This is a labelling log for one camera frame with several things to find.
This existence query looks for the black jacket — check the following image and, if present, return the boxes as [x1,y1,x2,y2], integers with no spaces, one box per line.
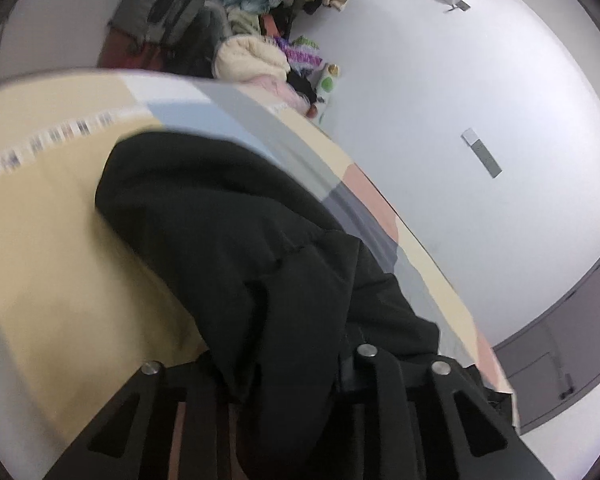
[94,130,516,480]

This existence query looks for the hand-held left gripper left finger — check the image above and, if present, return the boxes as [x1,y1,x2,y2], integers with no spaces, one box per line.
[42,360,246,480]

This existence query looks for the grey door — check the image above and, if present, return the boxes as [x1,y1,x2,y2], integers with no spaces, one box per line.
[492,240,600,433]

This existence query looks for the grey wall switch panel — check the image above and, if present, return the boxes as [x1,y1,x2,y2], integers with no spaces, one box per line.
[461,128,504,179]

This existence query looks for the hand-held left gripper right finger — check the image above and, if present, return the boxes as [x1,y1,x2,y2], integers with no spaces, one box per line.
[330,344,558,480]

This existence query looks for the pile of colourful clothes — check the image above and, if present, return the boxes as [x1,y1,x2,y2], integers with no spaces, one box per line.
[207,0,371,116]

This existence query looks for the cream fleece garment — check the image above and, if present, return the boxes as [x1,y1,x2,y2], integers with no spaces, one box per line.
[215,36,292,83]

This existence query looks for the pastel patchwork bed sheet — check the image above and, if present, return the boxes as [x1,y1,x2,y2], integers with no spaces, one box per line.
[0,71,521,466]

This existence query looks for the red brown cloth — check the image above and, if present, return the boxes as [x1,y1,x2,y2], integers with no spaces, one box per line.
[97,27,168,73]

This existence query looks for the grey metal cabinet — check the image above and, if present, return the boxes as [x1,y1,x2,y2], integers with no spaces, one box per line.
[111,0,216,48]

